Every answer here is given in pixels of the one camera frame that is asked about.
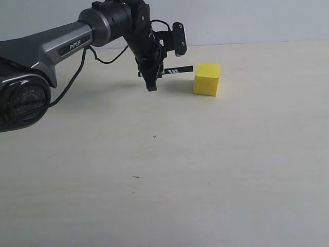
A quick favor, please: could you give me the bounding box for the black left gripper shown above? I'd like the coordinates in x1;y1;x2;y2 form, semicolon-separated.
124;15;168;92

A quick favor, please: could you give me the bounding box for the black and white marker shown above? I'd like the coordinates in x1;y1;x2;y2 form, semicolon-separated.
138;65;194;78

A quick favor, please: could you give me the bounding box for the yellow cube block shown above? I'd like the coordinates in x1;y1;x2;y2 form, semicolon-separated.
193;62;221;97

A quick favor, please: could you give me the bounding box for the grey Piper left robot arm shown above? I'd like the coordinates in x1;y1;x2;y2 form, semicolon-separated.
1;1;165;132

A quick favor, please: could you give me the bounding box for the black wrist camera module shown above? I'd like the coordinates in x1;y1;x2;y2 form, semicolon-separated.
155;22;187;57

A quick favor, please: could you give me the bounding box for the black camera cable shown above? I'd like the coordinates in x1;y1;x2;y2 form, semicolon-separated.
5;20;172;124

